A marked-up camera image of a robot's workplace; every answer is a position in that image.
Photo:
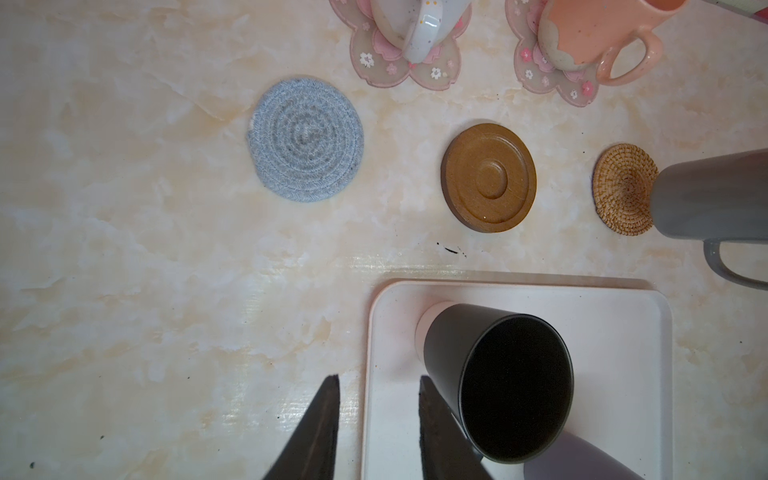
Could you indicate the white mug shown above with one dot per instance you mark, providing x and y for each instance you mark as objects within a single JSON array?
[{"x": 417, "y": 26}]

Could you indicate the round woven rattan coaster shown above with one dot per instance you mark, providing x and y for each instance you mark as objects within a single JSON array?
[{"x": 622, "y": 182}]

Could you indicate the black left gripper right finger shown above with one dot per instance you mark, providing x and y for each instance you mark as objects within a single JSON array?
[{"x": 445, "y": 452}]

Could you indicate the round brown wooden coaster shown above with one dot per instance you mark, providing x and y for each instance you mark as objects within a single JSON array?
[{"x": 488, "y": 178}]

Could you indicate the orange pink mug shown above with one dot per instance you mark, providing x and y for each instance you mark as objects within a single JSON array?
[{"x": 574, "y": 35}]

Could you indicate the black mug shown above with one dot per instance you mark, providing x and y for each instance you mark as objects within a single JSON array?
[{"x": 507, "y": 377}]

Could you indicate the grey mug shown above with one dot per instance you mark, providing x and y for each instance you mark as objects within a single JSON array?
[{"x": 715, "y": 200}]

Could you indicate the pink flower silicone coaster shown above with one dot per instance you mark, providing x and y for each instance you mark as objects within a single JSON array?
[{"x": 533, "y": 69}]

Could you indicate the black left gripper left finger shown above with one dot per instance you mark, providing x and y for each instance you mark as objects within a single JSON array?
[{"x": 310, "y": 453}]

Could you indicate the light grey tray mat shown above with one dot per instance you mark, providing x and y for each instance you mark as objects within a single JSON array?
[{"x": 620, "y": 344}]

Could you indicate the round grey coaster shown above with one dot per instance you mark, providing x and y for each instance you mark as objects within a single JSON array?
[{"x": 306, "y": 140}]

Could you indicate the lavender mug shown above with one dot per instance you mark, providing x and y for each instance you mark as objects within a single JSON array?
[{"x": 571, "y": 457}]

